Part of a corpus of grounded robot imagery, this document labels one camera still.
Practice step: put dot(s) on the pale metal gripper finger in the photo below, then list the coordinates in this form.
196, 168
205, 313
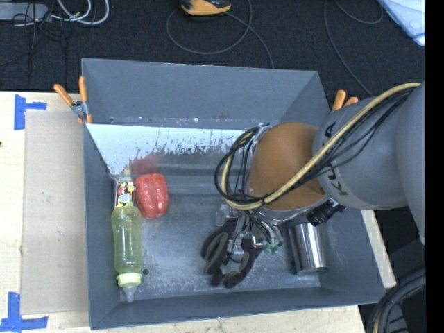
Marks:
234, 257
238, 243

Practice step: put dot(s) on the shiny silver metal cup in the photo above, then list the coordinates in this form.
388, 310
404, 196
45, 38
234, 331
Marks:
307, 248

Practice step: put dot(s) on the red toy bell pepper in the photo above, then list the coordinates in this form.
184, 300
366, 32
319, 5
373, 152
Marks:
152, 195

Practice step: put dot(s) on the clear yellow-green baby bottle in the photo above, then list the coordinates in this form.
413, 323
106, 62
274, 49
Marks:
127, 238

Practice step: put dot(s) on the red and yellow small packet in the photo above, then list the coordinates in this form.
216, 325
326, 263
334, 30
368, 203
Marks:
125, 190

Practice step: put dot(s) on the grey metal bin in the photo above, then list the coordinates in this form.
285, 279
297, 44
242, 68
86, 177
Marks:
180, 92

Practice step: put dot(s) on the pale flat board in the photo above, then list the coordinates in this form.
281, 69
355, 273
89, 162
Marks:
52, 203

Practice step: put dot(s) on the black cylinder on white bracket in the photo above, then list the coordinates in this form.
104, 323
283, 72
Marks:
324, 212

